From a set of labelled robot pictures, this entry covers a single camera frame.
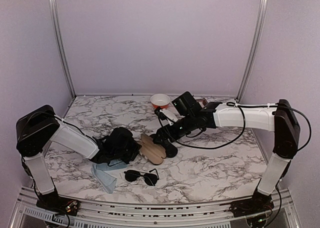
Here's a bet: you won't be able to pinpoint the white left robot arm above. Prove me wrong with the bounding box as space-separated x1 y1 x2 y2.
15 105 141 211

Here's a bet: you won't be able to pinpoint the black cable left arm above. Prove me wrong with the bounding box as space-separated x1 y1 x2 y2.
17 111 86 144

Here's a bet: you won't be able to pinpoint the brown translucent sunglasses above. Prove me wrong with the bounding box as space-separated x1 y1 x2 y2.
195 97 208 108

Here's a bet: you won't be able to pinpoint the aluminium frame post right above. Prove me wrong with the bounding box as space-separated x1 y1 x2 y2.
236 0 268 101

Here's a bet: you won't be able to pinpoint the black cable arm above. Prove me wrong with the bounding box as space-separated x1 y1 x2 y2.
17 111 86 144
154 101 313 150

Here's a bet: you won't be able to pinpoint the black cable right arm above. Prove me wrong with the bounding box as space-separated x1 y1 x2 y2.
154 101 313 150

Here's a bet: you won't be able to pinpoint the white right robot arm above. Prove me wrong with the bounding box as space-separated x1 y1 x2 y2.
150 91 300 212

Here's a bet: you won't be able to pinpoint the black woven glasses case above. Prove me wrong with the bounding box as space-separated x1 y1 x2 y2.
150 133 178 158

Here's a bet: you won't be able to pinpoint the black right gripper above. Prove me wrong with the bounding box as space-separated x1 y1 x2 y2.
153 113 197 146

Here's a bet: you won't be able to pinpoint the aluminium frame rail back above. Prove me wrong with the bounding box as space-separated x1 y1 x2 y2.
74 92 238 98

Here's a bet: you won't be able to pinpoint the aluminium frame post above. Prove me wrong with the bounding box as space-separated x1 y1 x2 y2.
48 0 77 100
236 0 268 101

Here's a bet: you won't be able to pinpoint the white bowl orange outside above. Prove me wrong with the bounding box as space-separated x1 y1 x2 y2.
150 93 171 109

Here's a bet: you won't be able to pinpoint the light blue cleaning cloth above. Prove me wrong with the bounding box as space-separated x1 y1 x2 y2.
91 159 127 194

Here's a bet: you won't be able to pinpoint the aluminium frame post left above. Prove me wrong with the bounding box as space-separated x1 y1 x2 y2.
48 0 77 100

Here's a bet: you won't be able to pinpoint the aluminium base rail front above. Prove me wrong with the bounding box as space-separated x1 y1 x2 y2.
9 187 301 228

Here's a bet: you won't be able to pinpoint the brown striped glasses case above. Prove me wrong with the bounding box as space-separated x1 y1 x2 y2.
138 133 167 165

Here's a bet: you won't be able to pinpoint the black aviator sunglasses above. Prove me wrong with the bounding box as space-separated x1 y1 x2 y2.
124 168 160 186

